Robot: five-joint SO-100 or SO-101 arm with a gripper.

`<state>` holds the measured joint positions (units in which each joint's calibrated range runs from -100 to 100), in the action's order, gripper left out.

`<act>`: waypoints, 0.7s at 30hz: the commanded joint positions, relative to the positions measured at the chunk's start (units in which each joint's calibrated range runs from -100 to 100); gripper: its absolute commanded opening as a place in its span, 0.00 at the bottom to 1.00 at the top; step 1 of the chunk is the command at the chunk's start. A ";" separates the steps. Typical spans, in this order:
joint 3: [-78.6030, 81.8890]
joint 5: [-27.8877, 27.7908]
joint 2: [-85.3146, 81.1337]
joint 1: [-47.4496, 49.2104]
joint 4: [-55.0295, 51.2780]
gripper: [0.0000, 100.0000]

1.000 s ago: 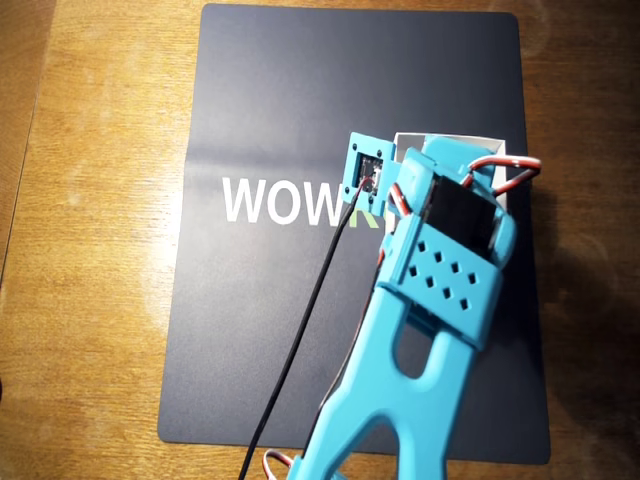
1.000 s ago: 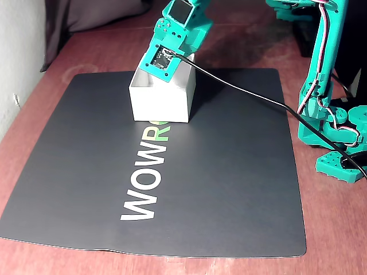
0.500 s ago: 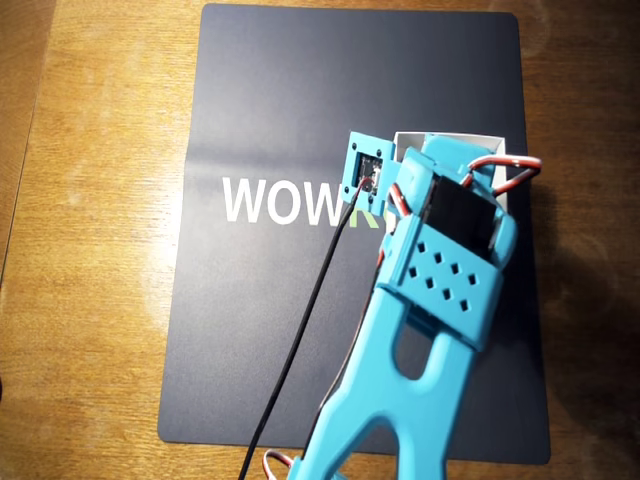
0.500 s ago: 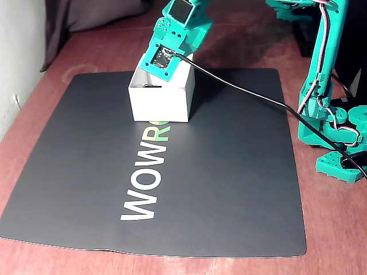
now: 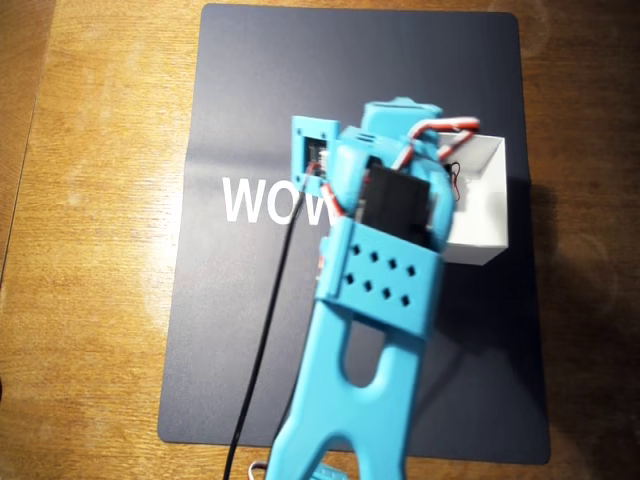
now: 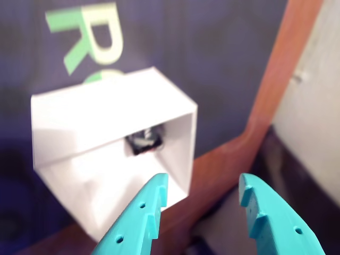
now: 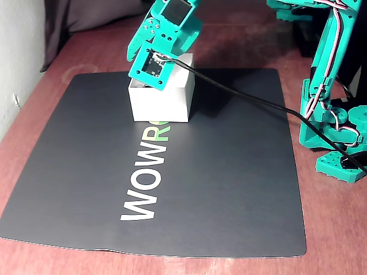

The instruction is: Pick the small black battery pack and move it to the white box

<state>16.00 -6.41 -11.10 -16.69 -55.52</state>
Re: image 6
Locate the dark mat with WOWRO print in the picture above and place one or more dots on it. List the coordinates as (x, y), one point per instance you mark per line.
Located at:
(199, 40)

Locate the white open cardboard box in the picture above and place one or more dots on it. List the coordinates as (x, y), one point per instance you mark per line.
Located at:
(79, 127)

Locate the small white wall fixture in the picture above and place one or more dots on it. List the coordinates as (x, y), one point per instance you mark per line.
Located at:
(298, 77)

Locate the small black battery pack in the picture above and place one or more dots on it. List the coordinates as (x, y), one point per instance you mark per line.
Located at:
(143, 143)

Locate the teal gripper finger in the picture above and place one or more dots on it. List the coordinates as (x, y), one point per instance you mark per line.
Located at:
(132, 228)
(276, 225)

